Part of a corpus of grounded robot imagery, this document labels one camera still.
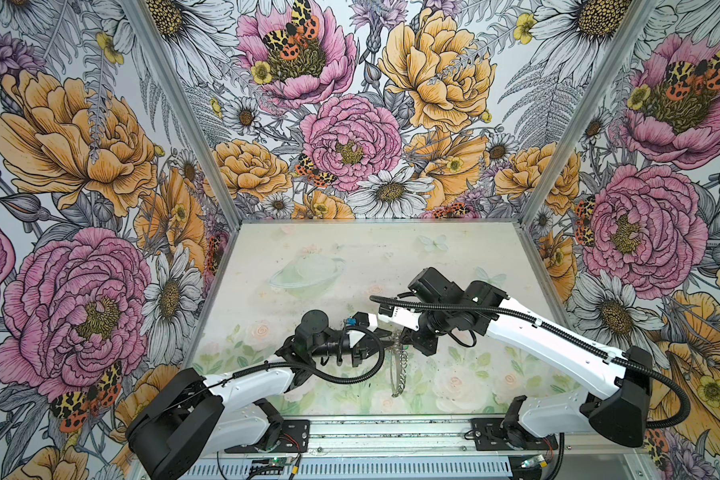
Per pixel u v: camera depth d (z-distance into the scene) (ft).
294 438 2.41
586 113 2.94
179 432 1.36
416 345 2.06
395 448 2.42
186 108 2.89
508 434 2.17
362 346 2.18
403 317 2.09
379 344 2.33
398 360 2.26
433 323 1.97
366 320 2.08
